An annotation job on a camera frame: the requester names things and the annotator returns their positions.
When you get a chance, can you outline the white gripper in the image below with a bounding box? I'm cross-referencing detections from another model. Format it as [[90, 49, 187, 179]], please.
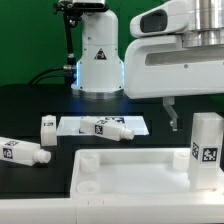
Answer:
[[124, 35, 224, 131]]

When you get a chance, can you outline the white desk top tray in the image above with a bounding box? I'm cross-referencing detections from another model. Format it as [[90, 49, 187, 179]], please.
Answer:
[[70, 148, 224, 204]]

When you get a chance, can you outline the white front fence bar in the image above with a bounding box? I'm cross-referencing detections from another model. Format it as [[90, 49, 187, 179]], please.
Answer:
[[0, 199, 224, 224]]

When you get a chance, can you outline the black cable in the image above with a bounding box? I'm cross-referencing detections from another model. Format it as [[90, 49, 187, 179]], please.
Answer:
[[29, 65, 78, 85]]

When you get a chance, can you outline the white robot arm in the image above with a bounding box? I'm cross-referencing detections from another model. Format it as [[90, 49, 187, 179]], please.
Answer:
[[72, 0, 224, 130]]

